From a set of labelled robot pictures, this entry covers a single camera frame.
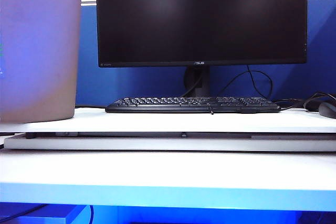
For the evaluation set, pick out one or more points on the pink plastic trash can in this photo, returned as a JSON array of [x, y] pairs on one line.
[[39, 58]]

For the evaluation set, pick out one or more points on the black Logitech keyboard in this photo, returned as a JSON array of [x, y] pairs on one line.
[[170, 104]]

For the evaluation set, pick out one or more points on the white desk riser platform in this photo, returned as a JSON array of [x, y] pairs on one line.
[[157, 123]]

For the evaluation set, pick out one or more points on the black monitor stand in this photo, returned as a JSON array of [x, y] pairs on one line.
[[200, 77]]

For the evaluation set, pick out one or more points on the black ASUS monitor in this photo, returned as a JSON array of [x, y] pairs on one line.
[[202, 16], [131, 82]]

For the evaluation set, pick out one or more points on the white keyboard tray board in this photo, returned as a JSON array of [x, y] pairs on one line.
[[157, 144]]

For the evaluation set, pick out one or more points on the white box under table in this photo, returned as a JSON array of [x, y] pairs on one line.
[[76, 214]]

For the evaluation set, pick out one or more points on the black Logitech mouse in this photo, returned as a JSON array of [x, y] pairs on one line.
[[328, 110]]

